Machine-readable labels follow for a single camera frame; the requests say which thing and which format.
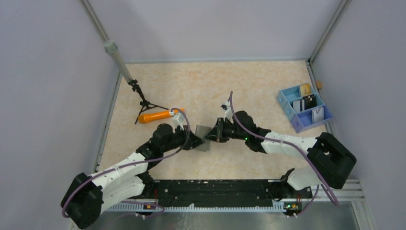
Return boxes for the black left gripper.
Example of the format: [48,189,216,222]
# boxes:
[162,125,205,153]

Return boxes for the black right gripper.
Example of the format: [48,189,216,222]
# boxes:
[204,117,248,142]

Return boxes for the grey leather card holder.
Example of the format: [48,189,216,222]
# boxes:
[195,125,212,152]

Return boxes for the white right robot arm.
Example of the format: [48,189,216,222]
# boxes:
[204,111,357,197]

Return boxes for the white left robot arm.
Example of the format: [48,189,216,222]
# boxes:
[61,124,204,229]

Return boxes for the black card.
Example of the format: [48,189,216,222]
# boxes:
[303,94,317,110]

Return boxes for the gold card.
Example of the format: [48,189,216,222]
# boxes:
[299,83,312,97]

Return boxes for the white patterned card in box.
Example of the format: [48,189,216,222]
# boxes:
[311,106,324,123]

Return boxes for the orange toy microphone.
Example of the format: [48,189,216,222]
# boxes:
[137,110,179,124]

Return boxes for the blue compartment organizer box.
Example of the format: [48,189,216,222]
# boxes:
[276,83,333,133]

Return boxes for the black tripod microphone stand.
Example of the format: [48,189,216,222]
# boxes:
[103,40,168,116]

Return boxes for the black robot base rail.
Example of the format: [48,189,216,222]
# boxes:
[133,179,313,208]

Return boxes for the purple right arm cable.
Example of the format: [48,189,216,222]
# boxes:
[228,91,340,217]

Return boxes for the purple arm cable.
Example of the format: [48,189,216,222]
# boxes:
[62,108,191,219]
[228,91,340,217]

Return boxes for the white slotted cable duct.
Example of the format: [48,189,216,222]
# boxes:
[107,202,286,212]

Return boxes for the small orange wall object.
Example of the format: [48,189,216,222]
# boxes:
[315,80,323,90]

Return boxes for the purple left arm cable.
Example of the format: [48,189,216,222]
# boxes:
[62,108,191,219]

